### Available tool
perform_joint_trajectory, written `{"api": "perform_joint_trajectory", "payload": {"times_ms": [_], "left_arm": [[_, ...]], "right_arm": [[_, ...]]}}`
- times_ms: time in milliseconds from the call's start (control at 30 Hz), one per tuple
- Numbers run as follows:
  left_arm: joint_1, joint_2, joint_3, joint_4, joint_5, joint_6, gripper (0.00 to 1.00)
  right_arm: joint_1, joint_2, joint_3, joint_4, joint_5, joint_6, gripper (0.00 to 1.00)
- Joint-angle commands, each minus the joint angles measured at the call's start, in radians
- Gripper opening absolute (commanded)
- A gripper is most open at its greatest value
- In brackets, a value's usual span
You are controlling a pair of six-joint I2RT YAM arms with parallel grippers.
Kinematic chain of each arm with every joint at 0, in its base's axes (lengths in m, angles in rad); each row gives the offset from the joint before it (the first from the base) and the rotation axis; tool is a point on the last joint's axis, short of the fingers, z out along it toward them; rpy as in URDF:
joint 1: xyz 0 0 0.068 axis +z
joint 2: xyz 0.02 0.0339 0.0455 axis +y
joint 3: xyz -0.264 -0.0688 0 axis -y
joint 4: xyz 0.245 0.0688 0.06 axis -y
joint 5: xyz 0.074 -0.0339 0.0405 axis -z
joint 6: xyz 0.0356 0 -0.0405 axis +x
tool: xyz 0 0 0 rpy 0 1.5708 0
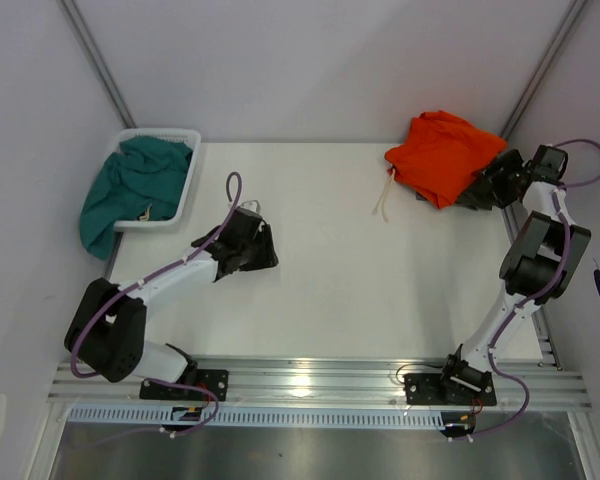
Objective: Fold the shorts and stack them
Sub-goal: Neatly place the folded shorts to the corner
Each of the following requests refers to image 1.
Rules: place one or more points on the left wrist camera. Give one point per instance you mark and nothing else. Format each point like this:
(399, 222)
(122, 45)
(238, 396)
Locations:
(252, 205)

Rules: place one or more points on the white slotted cable duct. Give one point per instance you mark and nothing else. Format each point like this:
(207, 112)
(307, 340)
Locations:
(394, 419)

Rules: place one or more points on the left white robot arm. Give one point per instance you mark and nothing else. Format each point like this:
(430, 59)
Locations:
(107, 336)

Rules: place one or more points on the white plastic basket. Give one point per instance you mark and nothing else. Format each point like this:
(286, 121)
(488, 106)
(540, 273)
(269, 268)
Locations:
(154, 173)

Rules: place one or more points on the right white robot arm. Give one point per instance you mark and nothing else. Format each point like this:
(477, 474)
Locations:
(478, 355)

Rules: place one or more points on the aluminium mounting rail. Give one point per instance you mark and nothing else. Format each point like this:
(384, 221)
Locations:
(324, 383)

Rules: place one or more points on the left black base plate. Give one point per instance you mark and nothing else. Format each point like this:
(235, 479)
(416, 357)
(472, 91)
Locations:
(213, 380)

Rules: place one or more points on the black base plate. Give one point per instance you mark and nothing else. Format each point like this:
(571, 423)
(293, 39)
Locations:
(437, 389)
(213, 380)

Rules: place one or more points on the corner aluminium post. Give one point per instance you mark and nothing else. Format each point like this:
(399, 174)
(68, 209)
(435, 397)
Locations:
(96, 60)
(575, 13)

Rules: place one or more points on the olive green folded shorts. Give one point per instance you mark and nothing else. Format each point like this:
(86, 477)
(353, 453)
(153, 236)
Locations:
(484, 193)

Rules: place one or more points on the teal shorts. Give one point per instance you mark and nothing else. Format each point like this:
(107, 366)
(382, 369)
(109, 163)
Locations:
(99, 213)

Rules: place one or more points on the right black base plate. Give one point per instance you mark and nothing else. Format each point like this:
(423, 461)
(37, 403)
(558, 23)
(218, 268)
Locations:
(437, 389)

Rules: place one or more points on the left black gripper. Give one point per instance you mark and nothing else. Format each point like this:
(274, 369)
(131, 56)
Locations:
(267, 258)

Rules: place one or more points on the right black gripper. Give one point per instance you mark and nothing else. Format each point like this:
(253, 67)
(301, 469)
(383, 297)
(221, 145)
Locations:
(510, 161)

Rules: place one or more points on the orange shorts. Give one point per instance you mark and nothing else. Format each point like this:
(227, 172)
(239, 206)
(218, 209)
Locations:
(439, 158)

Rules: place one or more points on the left corner aluminium post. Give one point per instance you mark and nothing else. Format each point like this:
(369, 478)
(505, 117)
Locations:
(96, 60)

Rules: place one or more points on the right corner aluminium post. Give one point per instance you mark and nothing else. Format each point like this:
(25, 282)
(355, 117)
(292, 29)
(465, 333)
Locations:
(575, 13)

